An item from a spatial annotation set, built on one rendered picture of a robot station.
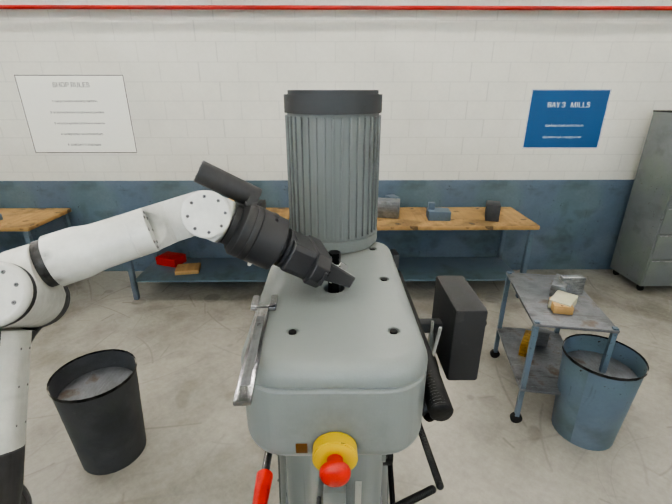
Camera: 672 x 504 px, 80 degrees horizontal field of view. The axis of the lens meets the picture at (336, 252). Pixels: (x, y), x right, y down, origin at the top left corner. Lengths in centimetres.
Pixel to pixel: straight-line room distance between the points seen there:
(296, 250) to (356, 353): 18
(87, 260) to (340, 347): 35
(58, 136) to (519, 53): 530
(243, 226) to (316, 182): 25
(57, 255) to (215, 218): 20
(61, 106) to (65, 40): 70
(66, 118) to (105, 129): 43
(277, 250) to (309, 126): 28
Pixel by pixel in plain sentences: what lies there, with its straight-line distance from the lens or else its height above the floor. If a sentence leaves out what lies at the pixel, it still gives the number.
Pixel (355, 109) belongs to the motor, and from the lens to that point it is 78.
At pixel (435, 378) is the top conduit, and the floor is 181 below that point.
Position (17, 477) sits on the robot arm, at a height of 178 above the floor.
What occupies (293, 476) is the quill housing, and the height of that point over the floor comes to 152.
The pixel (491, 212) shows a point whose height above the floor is 98.
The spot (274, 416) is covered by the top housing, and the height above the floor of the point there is 181.
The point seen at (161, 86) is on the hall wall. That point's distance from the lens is 518.
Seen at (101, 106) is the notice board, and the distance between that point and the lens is 548.
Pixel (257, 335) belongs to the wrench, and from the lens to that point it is 57.
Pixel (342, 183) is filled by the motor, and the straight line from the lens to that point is 79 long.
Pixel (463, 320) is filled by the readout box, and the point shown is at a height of 170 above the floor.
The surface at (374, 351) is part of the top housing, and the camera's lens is 54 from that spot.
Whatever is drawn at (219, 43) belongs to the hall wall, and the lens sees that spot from 499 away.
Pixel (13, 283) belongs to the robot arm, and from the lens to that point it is 60.
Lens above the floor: 221
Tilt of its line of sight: 22 degrees down
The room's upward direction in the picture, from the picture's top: straight up
